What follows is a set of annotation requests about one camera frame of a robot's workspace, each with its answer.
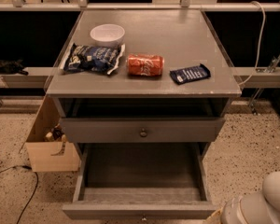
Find grey drawer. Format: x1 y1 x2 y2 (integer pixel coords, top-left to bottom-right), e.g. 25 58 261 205
63 143 217 220
60 118 225 143

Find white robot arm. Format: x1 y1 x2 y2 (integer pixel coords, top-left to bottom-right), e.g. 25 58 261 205
203 171 280 224

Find grey drawer cabinet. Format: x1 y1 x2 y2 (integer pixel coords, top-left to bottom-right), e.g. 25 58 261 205
45 8 243 220

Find grey top drawer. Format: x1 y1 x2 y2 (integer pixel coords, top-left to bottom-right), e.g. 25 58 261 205
60 118 225 143

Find dark blue snack bar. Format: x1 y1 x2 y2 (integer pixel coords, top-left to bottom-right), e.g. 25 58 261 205
170 63 211 85

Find red soda can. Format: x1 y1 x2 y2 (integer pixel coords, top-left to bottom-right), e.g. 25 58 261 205
127 54 164 77

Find items inside cardboard box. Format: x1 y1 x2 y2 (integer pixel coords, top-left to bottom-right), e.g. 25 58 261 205
44 124 67 156

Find cardboard box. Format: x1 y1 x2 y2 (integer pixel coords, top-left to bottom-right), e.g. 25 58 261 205
25 97 80 172

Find blue chip bag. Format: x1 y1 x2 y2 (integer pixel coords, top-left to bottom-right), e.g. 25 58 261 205
63 44 125 76

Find white bowl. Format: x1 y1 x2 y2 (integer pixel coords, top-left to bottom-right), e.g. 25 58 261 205
90 24 125 48

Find black object on ledge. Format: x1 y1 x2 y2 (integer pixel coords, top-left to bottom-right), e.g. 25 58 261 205
0 60 29 76

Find black floor cable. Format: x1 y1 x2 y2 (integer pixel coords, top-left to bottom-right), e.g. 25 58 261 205
0 164 40 224

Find metal rail frame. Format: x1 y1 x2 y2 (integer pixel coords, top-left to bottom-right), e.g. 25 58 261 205
0 0 280 11

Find white hanging cable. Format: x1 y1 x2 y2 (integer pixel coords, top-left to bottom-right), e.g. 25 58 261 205
238 0 268 87

